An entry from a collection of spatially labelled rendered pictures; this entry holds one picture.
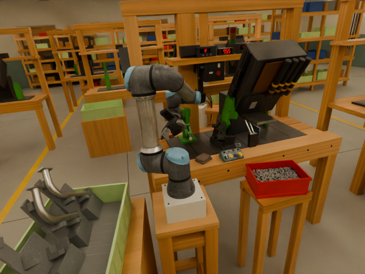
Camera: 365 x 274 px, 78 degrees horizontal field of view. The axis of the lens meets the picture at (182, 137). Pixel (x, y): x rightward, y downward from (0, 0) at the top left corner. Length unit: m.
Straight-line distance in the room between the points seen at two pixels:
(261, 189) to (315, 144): 0.73
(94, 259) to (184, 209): 0.45
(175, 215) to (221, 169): 0.55
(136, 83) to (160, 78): 0.12
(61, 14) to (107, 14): 1.82
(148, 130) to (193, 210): 0.46
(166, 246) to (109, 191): 0.44
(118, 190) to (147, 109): 0.55
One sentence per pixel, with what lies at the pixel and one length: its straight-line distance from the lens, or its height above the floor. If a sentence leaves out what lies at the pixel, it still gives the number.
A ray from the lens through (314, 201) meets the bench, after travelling 2.43.
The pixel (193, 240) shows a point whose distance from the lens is 1.28.
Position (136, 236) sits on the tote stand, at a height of 0.79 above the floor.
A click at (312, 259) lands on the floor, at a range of 2.31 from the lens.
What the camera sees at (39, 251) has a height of 0.97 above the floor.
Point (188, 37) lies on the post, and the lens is 1.88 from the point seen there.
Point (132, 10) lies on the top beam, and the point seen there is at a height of 1.88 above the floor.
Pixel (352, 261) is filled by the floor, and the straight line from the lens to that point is 2.42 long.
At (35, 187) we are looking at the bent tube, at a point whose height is 1.19.
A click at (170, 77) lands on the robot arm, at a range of 1.00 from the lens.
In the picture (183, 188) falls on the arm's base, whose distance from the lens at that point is 1.15.
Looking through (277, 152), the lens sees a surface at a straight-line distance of 1.76.
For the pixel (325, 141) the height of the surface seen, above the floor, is 0.89.
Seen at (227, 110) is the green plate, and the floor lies 1.17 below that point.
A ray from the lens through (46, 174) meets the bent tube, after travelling 1.25.
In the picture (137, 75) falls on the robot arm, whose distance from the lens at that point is 1.03.
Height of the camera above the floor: 1.71
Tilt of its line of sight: 24 degrees down
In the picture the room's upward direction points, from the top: 4 degrees counter-clockwise
